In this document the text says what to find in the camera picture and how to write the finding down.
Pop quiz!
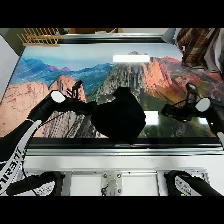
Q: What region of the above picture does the silver frame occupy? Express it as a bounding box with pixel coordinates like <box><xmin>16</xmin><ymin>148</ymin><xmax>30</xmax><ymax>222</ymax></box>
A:
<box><xmin>0</xmin><ymin>145</ymin><xmax>224</xmax><ymax>197</ymax></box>

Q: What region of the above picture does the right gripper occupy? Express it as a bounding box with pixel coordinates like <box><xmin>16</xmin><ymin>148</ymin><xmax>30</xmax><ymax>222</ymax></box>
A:
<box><xmin>160</xmin><ymin>103</ymin><xmax>198</xmax><ymax>123</ymax></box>

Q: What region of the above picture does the black garment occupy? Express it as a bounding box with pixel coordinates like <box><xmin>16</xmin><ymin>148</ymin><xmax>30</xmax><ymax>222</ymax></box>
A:
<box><xmin>90</xmin><ymin>86</ymin><xmax>147</xmax><ymax>145</ymax></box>

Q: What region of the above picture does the pale wooden rack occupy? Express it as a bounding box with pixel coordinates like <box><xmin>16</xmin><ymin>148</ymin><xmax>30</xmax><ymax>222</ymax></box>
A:
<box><xmin>17</xmin><ymin>27</ymin><xmax>65</xmax><ymax>47</ymax></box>

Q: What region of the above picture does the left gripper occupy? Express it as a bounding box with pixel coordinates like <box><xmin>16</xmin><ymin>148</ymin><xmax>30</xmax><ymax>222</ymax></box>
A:
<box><xmin>69</xmin><ymin>99</ymin><xmax>98</xmax><ymax>116</ymax></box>

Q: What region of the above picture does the brown checked shirt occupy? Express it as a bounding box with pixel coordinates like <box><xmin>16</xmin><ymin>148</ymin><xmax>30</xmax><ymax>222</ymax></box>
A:
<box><xmin>175</xmin><ymin>27</ymin><xmax>224</xmax><ymax>73</ymax></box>

